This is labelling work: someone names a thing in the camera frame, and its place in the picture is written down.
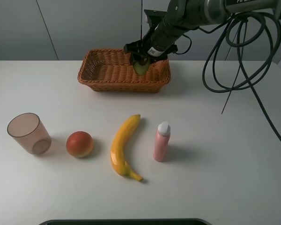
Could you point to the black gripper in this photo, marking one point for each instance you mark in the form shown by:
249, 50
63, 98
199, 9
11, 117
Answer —
156, 45

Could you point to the halved green avocado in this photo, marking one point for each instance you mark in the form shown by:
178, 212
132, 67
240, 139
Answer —
142, 66

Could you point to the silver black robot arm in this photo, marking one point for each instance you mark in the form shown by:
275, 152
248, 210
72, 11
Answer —
189, 15

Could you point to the woven orange wicker basket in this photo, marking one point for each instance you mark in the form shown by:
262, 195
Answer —
110, 70

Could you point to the pink spray bottle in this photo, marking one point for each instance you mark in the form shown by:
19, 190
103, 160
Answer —
161, 141

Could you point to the yellow banana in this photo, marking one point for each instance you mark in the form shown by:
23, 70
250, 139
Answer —
118, 161

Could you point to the red orange apple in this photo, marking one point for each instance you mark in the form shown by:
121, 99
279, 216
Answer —
79, 144

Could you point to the translucent brown plastic cup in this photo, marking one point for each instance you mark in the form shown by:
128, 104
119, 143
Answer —
29, 132

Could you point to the black base edge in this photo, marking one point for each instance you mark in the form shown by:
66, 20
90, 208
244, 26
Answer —
173, 221

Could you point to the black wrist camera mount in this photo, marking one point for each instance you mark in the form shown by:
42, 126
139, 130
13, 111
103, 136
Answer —
154, 17

